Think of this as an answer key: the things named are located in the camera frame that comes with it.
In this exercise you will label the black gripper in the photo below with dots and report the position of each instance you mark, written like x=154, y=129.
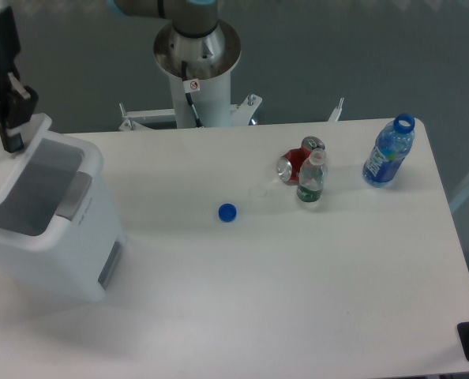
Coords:
x=17, y=102

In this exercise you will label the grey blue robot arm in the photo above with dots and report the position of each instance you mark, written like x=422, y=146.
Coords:
x=192, y=19

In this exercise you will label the white trash can body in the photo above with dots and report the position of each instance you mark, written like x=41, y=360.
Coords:
x=59, y=228

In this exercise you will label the blue bottle cap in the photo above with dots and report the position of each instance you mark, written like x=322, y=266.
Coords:
x=227, y=212

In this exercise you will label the crushed red soda can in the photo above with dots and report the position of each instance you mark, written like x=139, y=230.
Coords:
x=289, y=164

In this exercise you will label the clear green label bottle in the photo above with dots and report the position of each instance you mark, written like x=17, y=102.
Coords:
x=311, y=176

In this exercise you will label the blue drink bottle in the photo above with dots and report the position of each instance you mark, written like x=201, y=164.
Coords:
x=391, y=147

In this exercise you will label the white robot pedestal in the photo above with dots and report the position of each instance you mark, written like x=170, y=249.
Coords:
x=199, y=74

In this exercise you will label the white table frame bracket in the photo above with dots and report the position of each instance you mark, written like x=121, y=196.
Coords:
x=241, y=115

